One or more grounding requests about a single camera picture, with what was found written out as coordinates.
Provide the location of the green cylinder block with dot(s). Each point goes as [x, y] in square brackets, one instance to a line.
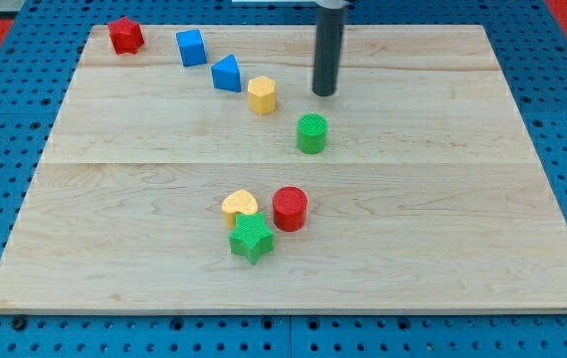
[311, 133]

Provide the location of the blue triangle block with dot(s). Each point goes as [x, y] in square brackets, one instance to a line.
[226, 75]

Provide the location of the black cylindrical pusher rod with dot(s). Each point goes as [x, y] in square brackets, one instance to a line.
[330, 22]

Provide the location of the yellow heart block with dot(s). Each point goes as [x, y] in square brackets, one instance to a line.
[239, 202]

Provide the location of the blue cube block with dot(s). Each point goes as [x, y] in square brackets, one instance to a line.
[191, 48]

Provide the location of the green star block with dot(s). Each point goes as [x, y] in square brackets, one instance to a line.
[252, 237]

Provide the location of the red cylinder block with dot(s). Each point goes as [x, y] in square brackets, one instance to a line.
[290, 208]

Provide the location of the light wooden board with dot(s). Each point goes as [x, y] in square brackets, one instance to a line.
[428, 198]

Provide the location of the yellow hexagon block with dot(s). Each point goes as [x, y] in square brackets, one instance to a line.
[262, 92]

